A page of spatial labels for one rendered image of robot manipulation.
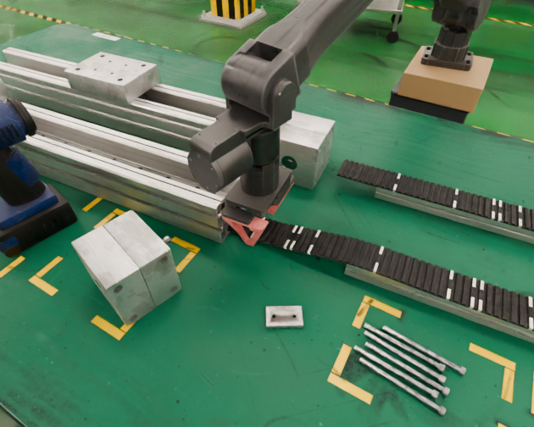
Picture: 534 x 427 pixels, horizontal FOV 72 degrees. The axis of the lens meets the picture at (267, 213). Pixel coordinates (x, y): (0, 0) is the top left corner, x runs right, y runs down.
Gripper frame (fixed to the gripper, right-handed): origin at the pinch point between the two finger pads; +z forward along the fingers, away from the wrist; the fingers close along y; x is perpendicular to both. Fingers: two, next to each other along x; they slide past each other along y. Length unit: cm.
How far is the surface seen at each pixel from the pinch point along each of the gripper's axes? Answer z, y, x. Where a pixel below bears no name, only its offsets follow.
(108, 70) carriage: -10.8, -17.2, -43.9
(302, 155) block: -5.5, -13.8, 1.6
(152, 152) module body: -6.5, -2.0, -22.0
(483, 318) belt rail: 0.6, 2.1, 34.7
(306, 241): -0.5, 0.3, 8.3
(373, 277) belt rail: 0.8, 1.6, 19.6
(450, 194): -1.7, -19.3, 27.4
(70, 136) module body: -4.0, -1.9, -42.4
